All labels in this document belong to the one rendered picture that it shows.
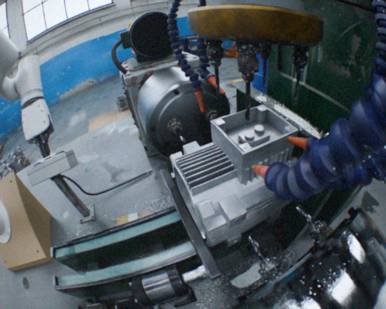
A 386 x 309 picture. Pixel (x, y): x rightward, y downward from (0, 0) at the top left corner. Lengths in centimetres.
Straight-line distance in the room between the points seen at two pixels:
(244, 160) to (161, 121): 27
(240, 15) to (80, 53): 558
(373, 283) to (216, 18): 30
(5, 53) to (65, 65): 529
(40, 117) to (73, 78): 523
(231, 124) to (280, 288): 28
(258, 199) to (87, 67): 562
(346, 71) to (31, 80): 78
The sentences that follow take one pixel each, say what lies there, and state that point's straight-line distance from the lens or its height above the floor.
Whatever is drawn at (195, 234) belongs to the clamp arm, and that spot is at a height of 103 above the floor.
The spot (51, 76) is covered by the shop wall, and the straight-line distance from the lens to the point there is 589.
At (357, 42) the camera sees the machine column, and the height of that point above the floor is 132.
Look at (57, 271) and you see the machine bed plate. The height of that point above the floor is 80.
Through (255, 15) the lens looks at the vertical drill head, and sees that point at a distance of 18.
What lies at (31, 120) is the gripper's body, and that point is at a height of 119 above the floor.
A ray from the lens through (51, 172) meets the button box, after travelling 59.
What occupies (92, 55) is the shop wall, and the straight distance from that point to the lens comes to 570.
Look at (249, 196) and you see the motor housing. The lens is 32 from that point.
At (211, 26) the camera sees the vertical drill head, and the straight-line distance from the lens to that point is 20.
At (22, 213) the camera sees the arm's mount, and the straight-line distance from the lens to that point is 76.
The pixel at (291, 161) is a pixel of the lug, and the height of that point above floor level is 109.
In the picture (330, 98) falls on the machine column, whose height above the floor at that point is 117.
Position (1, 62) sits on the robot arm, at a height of 140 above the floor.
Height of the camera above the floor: 132
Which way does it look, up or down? 42 degrees down
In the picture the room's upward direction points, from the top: 9 degrees counter-clockwise
